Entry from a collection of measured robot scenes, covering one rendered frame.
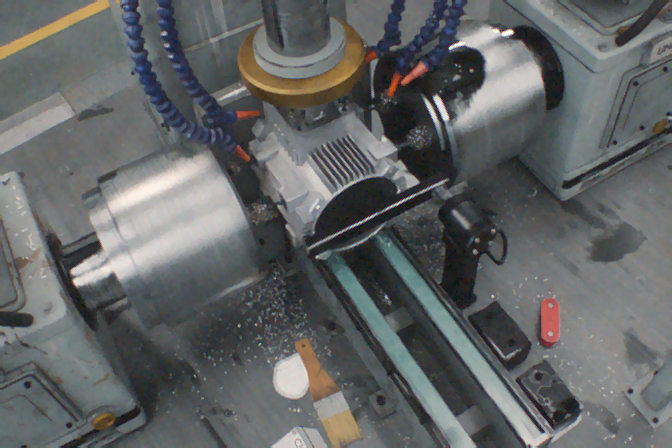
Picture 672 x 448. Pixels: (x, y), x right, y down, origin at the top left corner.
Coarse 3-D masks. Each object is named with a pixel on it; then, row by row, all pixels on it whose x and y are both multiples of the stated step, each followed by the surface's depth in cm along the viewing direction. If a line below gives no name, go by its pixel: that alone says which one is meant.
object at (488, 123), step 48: (432, 48) 107; (480, 48) 107; (528, 48) 117; (384, 96) 114; (432, 96) 104; (480, 96) 105; (528, 96) 108; (432, 144) 110; (480, 144) 107; (528, 144) 115
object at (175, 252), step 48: (192, 144) 99; (96, 192) 97; (144, 192) 93; (192, 192) 94; (96, 240) 98; (144, 240) 91; (192, 240) 93; (240, 240) 95; (96, 288) 96; (144, 288) 93; (192, 288) 95; (240, 288) 102
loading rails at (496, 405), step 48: (288, 240) 127; (384, 240) 116; (336, 288) 110; (384, 288) 123; (432, 288) 110; (336, 336) 117; (384, 336) 106; (432, 336) 110; (480, 336) 103; (384, 384) 109; (480, 384) 100; (432, 432) 96; (480, 432) 104; (528, 432) 95
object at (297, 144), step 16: (272, 112) 106; (320, 112) 104; (336, 112) 107; (352, 112) 103; (272, 128) 109; (288, 128) 101; (304, 128) 105; (320, 128) 101; (336, 128) 103; (352, 128) 105; (288, 144) 105; (304, 144) 102; (320, 144) 104; (304, 160) 105
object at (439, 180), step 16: (432, 176) 109; (400, 192) 108; (416, 192) 107; (432, 192) 109; (368, 208) 106; (384, 208) 106; (400, 208) 108; (336, 224) 105; (352, 224) 105; (368, 224) 106; (304, 240) 103; (320, 240) 103; (336, 240) 105
